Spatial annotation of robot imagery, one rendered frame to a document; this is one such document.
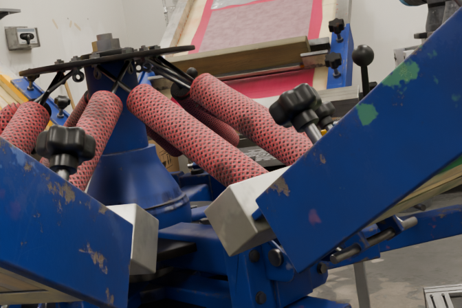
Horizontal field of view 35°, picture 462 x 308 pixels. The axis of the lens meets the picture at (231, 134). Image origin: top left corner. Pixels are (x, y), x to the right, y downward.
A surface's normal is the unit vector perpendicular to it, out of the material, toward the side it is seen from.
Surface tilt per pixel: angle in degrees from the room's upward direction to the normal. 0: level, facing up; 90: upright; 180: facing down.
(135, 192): 62
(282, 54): 123
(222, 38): 32
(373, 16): 90
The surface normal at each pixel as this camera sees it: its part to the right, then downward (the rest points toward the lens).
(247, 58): -0.15, 0.66
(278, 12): -0.28, -0.76
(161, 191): 0.56, -0.48
